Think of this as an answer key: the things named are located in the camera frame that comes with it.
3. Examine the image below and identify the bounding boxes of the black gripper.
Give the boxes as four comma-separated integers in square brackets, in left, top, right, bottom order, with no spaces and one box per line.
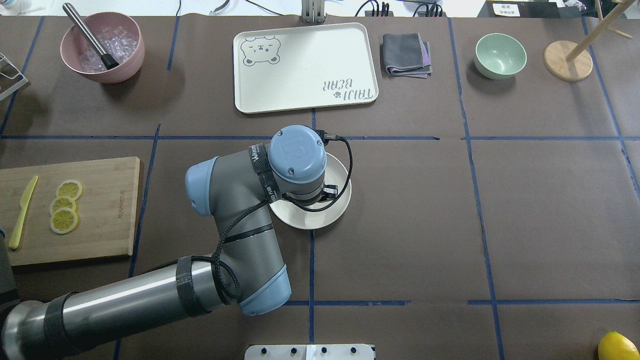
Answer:
[287,184,339,208]

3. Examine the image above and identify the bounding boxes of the cream round plate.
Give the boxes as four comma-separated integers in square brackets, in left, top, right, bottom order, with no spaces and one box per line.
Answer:
[269,153,352,230]

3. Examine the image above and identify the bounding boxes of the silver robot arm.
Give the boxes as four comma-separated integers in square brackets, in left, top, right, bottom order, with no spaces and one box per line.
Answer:
[1,124,348,360]

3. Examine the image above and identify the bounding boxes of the white tray with bear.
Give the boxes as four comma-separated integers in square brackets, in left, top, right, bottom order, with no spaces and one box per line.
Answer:
[233,22,379,114]

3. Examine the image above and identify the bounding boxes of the green bowl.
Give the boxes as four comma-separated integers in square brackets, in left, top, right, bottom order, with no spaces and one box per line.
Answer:
[474,33,528,80]

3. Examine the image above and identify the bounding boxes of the wooden cutting board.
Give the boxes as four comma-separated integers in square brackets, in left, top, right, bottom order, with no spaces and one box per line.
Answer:
[0,156,141,266]

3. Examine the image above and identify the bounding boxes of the black box with label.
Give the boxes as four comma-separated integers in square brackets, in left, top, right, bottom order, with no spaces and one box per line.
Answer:
[477,0,561,19]

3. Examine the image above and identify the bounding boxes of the metal black-tipped scoop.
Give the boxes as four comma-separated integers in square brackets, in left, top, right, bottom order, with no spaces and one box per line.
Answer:
[62,2,119,70]

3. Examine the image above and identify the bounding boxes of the lemon slice top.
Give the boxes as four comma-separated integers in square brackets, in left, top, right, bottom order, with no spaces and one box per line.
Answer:
[55,179,83,201]

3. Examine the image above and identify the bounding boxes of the lemon slice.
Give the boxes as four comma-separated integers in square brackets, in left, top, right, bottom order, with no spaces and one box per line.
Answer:
[49,207,79,235]
[55,179,83,201]
[49,195,77,216]

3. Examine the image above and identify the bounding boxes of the pink bowl with ice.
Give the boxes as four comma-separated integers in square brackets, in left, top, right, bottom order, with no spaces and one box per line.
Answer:
[60,12,146,84]

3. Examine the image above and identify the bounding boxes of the lemon slice bottom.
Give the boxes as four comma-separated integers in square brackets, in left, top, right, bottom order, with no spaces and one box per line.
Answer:
[49,207,79,235]

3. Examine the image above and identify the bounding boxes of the lemon slice middle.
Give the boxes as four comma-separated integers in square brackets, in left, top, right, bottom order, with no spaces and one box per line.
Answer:
[49,195,77,216]

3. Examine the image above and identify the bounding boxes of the wooden mug stand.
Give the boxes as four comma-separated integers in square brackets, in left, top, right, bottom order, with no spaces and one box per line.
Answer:
[543,0,634,82]

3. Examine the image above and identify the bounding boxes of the yellow plastic knife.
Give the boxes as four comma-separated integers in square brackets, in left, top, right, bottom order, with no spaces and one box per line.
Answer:
[7,175,39,250]

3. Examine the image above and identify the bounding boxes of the yellow lemon near plate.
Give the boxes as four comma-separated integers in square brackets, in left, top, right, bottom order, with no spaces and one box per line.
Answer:
[598,332,640,360]

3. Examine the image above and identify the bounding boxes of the white cup rack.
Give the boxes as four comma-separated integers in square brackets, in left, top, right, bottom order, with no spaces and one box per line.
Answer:
[0,53,29,101]

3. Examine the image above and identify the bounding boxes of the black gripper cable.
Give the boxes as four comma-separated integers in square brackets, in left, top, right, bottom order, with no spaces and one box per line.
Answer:
[210,131,354,306]

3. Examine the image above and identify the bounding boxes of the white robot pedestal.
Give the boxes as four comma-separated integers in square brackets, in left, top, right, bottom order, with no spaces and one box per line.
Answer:
[244,343,377,360]

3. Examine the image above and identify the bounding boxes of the aluminium frame post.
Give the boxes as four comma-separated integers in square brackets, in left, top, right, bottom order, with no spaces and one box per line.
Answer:
[301,0,326,24]

